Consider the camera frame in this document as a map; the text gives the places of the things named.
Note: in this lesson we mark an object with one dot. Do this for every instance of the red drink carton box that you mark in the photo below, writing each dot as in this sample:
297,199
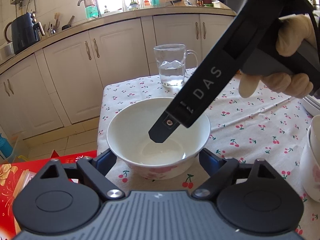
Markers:
14,177

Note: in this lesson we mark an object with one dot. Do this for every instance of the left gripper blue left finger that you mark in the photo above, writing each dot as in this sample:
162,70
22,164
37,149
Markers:
97,166

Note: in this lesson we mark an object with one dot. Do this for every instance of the teal thermos jug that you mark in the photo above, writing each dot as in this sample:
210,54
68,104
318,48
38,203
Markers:
5,147

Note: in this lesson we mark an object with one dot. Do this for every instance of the black air fryer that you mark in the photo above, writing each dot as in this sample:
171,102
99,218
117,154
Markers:
23,32

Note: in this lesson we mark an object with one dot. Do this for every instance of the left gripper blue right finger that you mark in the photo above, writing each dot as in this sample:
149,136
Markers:
216,166

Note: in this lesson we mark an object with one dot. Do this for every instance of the white kitchen cabinets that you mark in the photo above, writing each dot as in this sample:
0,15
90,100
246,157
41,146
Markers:
62,84

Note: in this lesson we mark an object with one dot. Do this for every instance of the glass water mug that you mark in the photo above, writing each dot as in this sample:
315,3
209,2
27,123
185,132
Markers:
170,59

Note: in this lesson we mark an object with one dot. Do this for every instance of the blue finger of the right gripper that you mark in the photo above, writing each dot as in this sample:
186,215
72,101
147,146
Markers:
163,128

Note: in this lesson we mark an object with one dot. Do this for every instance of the white floral bowl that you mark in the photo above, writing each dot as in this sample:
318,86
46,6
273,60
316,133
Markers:
309,162

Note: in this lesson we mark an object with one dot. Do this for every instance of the fruit plate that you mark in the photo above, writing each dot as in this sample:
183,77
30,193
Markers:
310,107

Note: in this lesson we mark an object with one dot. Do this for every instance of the white gloved right hand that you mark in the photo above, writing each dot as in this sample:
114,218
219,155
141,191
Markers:
286,61

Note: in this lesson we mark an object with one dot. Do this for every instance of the green dish soap bottle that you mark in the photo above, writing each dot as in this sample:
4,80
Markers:
91,12

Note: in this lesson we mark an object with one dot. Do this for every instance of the black frying pan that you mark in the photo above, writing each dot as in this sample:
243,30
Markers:
69,24

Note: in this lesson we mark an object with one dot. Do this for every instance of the steel pot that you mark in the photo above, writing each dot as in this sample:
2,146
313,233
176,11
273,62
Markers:
316,4

